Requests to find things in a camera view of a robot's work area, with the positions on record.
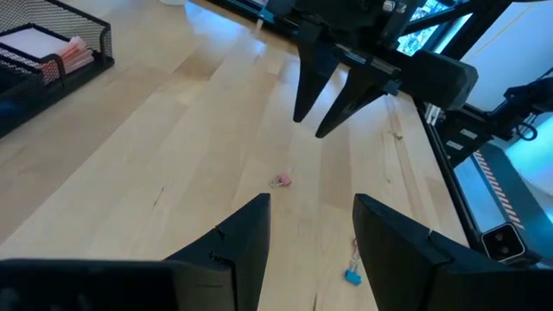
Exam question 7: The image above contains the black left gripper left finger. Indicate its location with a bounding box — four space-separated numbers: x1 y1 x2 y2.
163 193 272 311

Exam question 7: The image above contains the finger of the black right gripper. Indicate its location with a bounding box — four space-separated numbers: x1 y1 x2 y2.
315 67 392 139
292 42 340 124

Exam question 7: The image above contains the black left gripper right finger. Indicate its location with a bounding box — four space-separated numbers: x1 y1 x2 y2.
353 193 513 311

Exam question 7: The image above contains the pink sticky note pad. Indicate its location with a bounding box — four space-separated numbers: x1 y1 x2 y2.
0 28 95 84

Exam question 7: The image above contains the black mesh desk organizer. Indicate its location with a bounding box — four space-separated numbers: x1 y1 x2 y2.
0 0 116 139

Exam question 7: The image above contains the blue binder clip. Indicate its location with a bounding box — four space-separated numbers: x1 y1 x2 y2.
344 258 364 287

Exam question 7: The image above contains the white device with two lenses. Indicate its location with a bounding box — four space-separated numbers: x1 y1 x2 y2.
480 221 528 263

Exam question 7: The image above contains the red white striped tape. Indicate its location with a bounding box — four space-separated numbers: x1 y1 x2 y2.
473 149 526 230

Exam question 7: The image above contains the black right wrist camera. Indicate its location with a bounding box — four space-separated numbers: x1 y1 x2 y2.
401 49 480 111

